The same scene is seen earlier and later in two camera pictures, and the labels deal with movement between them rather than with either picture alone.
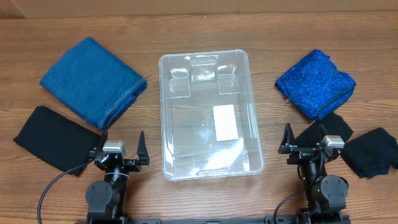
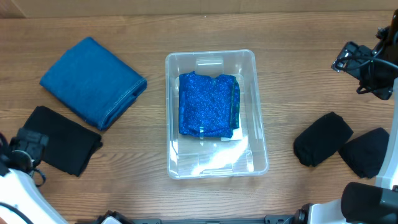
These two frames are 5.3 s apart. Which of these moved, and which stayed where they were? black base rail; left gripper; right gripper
Moved: left gripper; right gripper
Stayed: black base rail
